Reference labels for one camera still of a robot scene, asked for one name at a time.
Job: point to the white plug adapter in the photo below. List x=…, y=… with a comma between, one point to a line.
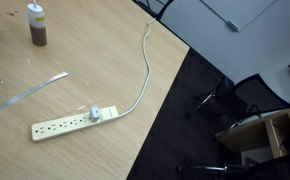
x=94, y=114

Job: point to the cream power strip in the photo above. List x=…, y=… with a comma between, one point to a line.
x=61, y=126

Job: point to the silver table knife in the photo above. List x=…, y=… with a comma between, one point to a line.
x=34, y=88

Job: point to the wooden shelf desk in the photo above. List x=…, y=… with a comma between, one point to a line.
x=251, y=135

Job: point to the black mesh office chair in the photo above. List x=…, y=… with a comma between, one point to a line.
x=261, y=95

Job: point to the squeeze bottle with brown sauce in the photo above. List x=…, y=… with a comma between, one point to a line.
x=38, y=31

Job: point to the black chair frame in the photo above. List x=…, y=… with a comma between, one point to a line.
x=161, y=10

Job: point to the grey wall board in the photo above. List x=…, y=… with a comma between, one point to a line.
x=238, y=11

